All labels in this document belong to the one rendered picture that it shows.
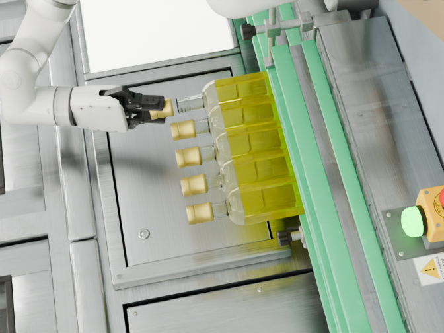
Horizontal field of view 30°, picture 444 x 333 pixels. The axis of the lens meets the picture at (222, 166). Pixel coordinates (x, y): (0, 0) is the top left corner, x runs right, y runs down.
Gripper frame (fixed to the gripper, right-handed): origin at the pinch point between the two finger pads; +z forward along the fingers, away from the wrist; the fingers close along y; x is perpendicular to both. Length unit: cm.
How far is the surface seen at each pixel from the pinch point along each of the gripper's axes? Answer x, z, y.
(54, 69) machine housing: 17.3, -24.7, -12.5
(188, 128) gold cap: -5.2, 7.1, 2.0
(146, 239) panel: -21.3, -0.6, -12.5
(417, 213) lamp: -30, 44, 21
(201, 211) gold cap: -21.8, 10.8, 1.6
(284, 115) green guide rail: -4.6, 24.5, 6.4
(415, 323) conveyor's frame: -45, 44, 15
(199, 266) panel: -26.5, 10.0, -11.9
